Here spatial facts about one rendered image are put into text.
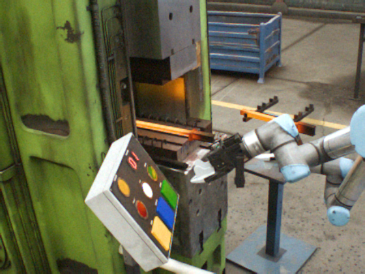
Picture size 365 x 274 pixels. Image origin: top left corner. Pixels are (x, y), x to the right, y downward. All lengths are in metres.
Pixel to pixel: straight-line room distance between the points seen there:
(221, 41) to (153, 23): 4.02
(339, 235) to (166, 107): 1.43
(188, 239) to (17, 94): 0.92
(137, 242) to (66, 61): 0.64
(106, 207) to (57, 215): 0.87
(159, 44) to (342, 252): 1.78
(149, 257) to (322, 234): 1.83
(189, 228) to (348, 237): 1.33
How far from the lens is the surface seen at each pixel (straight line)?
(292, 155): 1.28
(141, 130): 1.94
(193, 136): 1.84
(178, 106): 2.11
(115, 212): 1.18
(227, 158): 1.33
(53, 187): 1.94
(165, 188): 1.43
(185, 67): 1.73
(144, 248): 1.24
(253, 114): 2.17
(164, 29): 1.58
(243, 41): 5.44
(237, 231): 2.91
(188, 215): 1.86
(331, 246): 2.86
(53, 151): 1.72
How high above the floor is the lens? 1.80
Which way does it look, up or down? 26 degrees down
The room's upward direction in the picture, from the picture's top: 4 degrees counter-clockwise
